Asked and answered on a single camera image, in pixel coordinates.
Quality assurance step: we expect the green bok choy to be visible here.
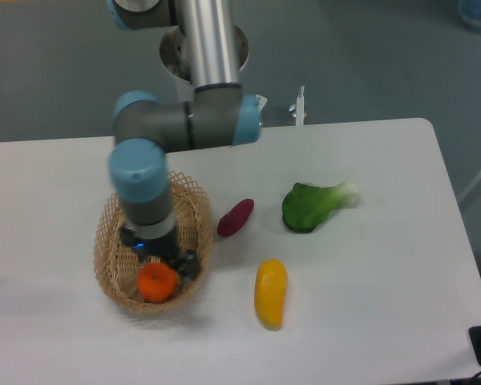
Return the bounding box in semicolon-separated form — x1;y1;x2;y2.
281;181;360;233

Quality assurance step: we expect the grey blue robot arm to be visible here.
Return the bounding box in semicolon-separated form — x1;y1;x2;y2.
107;1;261;280

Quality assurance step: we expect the purple sweet potato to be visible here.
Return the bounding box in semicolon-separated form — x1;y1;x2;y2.
216;198;255;237

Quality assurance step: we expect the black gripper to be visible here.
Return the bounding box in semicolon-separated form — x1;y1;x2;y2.
119;225;201;282

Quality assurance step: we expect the woven wicker basket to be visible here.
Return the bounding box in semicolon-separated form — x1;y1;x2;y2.
93;171;214;314

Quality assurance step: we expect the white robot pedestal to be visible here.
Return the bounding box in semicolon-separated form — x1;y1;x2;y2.
160;26;249;102

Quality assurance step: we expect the yellow mango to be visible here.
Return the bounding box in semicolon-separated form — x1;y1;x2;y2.
254;258;288;330

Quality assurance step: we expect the orange fruit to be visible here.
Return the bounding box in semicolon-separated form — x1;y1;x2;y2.
137;262;177;303

